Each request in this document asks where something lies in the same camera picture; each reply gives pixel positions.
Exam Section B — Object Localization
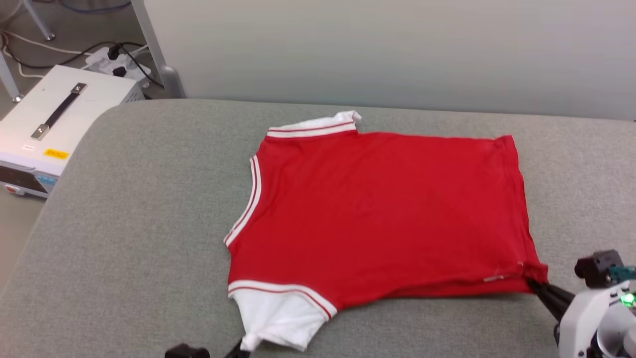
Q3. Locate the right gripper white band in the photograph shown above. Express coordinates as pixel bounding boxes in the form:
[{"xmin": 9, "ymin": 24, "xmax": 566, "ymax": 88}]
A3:
[{"xmin": 527, "ymin": 279, "xmax": 636, "ymax": 358}]

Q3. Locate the red and white shirt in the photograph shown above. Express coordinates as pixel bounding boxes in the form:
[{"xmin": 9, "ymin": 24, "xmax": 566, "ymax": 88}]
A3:
[{"xmin": 224, "ymin": 110, "xmax": 550, "ymax": 353}]

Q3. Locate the white equipment box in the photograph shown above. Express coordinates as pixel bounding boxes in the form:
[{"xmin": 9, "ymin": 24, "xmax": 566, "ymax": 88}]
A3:
[{"xmin": 0, "ymin": 65, "xmax": 146, "ymax": 199}]

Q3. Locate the white power strip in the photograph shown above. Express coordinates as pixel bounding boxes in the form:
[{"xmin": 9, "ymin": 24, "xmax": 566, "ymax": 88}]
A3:
[{"xmin": 85, "ymin": 45, "xmax": 152, "ymax": 84}]

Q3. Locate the thin grey metal leg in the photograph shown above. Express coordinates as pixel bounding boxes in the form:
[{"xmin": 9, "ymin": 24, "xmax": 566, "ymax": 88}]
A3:
[
  {"xmin": 22, "ymin": 0, "xmax": 56, "ymax": 42},
  {"xmin": 0, "ymin": 50, "xmax": 24, "ymax": 103}
]

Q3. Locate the black strap handle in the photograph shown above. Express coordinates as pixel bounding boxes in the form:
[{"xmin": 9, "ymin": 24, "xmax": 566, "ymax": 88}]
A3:
[{"xmin": 31, "ymin": 83, "xmax": 88, "ymax": 141}]

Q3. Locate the grey metal post with foot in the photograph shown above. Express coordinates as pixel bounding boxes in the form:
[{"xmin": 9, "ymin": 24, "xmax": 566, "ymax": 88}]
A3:
[{"xmin": 130, "ymin": 0, "xmax": 186, "ymax": 99}]

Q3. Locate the black floor cable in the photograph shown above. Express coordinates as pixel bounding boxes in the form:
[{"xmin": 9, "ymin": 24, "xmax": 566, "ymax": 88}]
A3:
[{"xmin": 0, "ymin": 31, "xmax": 164, "ymax": 88}]

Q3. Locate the white floor cable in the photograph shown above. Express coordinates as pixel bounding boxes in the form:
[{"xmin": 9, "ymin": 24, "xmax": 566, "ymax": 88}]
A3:
[{"xmin": 0, "ymin": 29, "xmax": 150, "ymax": 79}]

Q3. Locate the blue floor cable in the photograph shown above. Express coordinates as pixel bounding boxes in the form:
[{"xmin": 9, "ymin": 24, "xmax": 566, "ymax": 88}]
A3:
[{"xmin": 62, "ymin": 0, "xmax": 133, "ymax": 14}]

